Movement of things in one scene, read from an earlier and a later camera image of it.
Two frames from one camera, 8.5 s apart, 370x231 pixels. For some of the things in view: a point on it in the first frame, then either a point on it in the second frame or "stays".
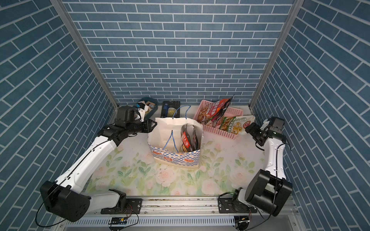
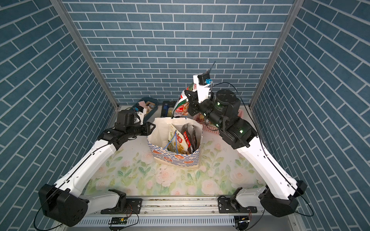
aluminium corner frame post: x=84 y=50 stays
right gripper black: x=253 y=128 -> x=195 y=105
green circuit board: x=118 y=221 stays
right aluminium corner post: x=286 y=29 stays
